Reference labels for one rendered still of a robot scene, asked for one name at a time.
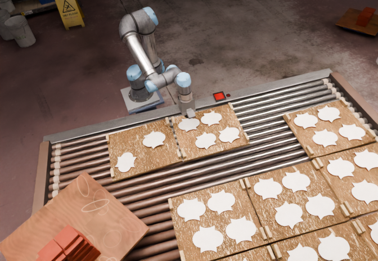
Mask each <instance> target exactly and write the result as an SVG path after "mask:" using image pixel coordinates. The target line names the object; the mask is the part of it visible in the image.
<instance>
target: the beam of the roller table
mask: <svg viewBox="0 0 378 261"><path fill-rule="evenodd" d="M330 73H333V72H332V71H331V70H330V68H328V69H323V70H319V71H314V72H311V73H306V74H302V75H297V76H293V77H290V78H285V79H281V80H277V81H274V82H269V83H264V84H260V85H255V86H252V87H247V88H243V89H239V90H235V91H231V92H227V93H224V95H225V97H226V100H224V101H219V102H216V101H215V99H214V97H213V96H210V97H205V98H201V99H198V100H195V108H196V110H200V109H204V108H207V107H211V106H216V105H220V104H225V103H228V102H232V101H237V100H241V99H244V98H248V97H253V96H257V95H262V94H265V93H269V92H274V91H278V90H281V89H285V88H290V87H294V86H299V85H302V84H306V83H311V82H315V81H318V80H321V79H325V78H326V79H327V78H328V77H329V74H330ZM226 94H230V95H231V96H230V97H227V96H226ZM179 114H181V112H180V110H179V105H178V104H177V105H172V106H168V107H163V108H160V109H156V110H151V111H147V112H142V113H139V114H134V115H130V116H125V117H122V118H118V119H113V120H109V121H105V122H101V123H97V124H92V125H88V126H85V127H80V128H75V129H71V130H67V131H63V132H59V133H55V134H50V135H47V136H44V137H43V142H45V141H50V143H52V145H55V144H57V143H63V142H67V141H72V140H76V139H79V138H84V137H88V136H92V135H95V134H100V133H105V132H109V131H113V130H116V129H121V128H125V127H130V126H133V125H137V124H142V123H146V122H150V121H153V120H158V119H162V118H166V117H170V116H174V115H179Z"/></svg>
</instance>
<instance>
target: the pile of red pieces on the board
mask: <svg viewBox="0 0 378 261"><path fill-rule="evenodd" d="M54 239H55V240H56V241H55V240H54ZM54 239H52V240H51V241H50V242H49V243H48V244H47V245H46V246H44V247H43V248H42V249H41V250H40V251H39V252H38V253H37V254H38V255H39V257H38V258H37V259H36V261H95V260H96V259H97V258H98V257H99V255H100V254H101V253H100V251H99V250H98V249H97V248H96V247H95V246H94V245H93V244H92V243H91V242H90V241H89V240H88V239H87V238H86V237H85V235H83V234H82V233H81V232H79V231H78V230H77V229H75V228H73V227H72V226H70V225H69V224H68V225H67V226H66V227H65V228H64V229H63V230H62V231H61V232H59V233H58V234H57V235H56V236H55V237H54Z"/></svg>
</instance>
